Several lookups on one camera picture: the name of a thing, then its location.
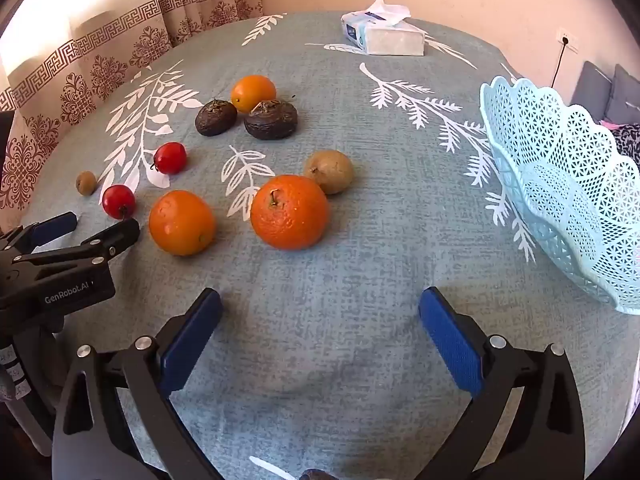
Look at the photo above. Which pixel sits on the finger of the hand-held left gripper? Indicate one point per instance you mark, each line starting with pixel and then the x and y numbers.
pixel 52 225
pixel 117 237

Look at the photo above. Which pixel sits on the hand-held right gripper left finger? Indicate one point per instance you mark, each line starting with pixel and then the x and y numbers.
pixel 192 340

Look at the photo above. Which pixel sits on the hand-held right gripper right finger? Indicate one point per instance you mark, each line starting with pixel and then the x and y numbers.
pixel 450 345

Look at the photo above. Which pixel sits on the red tomato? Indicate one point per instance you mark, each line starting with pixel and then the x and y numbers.
pixel 170 158
pixel 118 201

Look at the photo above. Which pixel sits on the small brown round fruit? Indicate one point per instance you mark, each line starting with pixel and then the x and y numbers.
pixel 86 183

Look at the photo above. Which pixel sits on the large orange with stem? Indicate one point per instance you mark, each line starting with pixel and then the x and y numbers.
pixel 290 214

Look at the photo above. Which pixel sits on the light blue plastic basket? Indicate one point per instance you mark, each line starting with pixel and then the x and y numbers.
pixel 560 195

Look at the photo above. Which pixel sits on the dark brown water chestnut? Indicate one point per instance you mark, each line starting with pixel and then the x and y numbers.
pixel 270 121
pixel 216 118

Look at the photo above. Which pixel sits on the brown kiwi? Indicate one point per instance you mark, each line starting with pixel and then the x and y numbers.
pixel 331 172

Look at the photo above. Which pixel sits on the teal leaf-print tablecloth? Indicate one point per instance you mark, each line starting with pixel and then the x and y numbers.
pixel 350 270

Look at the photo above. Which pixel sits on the beige patterned curtain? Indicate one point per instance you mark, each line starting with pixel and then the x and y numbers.
pixel 100 60

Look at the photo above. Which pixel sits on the small yellow-orange citrus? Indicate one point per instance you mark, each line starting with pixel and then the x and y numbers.
pixel 253 92

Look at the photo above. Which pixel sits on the black and white patterned cloth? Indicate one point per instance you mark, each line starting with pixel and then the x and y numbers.
pixel 627 142

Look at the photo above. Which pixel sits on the grey sofa cushion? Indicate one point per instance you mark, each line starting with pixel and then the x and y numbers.
pixel 595 90

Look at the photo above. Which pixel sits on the white and blue tissue box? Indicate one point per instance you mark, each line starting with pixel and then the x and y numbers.
pixel 390 40

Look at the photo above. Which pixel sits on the white wall socket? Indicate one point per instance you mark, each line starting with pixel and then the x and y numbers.
pixel 567 40

